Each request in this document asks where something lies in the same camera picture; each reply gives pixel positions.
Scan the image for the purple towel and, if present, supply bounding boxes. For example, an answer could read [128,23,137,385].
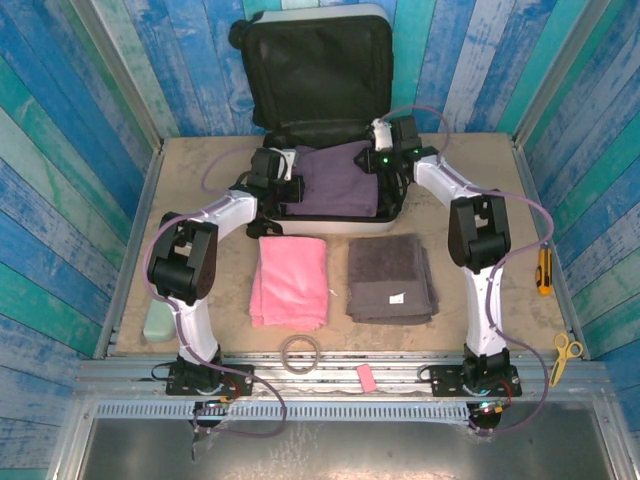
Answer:
[287,139,382,219]

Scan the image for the pink towel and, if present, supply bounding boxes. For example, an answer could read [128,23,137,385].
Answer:
[248,235,330,331]

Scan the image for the white hard-shell suitcase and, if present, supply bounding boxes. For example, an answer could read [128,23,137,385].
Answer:
[228,3,409,236]

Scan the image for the grey towel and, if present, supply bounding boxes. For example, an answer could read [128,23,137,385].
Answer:
[345,233,441,327]

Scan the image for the yellow utility knife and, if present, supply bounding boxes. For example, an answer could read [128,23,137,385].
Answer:
[534,246,554,297]

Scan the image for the mint green glasses case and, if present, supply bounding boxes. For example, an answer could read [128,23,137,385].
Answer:
[141,298,177,344]

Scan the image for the pink eraser block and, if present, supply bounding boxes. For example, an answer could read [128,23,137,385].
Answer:
[355,364,378,394]

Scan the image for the small circuit board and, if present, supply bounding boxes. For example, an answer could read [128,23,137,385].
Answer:
[472,398,507,417]
[193,397,236,419]

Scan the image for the yellow scissors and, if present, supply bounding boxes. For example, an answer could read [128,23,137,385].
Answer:
[548,332,585,389]

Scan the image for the grey metal front panel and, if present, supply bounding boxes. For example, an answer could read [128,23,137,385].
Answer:
[74,418,619,480]

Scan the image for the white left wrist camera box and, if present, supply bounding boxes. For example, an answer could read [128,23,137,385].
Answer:
[278,148,300,182]

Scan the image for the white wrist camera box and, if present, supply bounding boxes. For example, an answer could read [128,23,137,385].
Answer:
[278,148,300,182]
[371,118,395,153]

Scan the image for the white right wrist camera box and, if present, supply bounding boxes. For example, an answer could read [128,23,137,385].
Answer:
[371,118,395,153]

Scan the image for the aluminium side rail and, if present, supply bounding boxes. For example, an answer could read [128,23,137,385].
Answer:
[512,139,591,359]
[94,144,166,359]

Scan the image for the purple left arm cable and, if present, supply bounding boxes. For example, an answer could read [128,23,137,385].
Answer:
[142,147,290,454]

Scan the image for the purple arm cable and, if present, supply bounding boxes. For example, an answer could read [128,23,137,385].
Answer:
[382,104,556,436]
[142,147,290,454]

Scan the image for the brown tape roll ring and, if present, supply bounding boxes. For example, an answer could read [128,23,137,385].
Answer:
[279,334,322,376]

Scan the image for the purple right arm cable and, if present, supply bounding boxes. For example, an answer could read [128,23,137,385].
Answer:
[382,104,556,436]

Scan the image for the aluminium corner post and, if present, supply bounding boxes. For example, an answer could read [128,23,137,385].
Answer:
[512,0,617,146]
[69,0,166,151]

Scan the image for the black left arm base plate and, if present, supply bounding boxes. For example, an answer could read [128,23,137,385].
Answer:
[166,363,255,397]

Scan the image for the aluminium rail frame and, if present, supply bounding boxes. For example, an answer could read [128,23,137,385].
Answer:
[74,352,612,402]

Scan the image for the grey slotted cable duct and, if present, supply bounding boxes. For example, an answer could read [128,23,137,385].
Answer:
[94,402,472,422]

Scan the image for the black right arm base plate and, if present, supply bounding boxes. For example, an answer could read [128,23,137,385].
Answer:
[430,364,522,399]

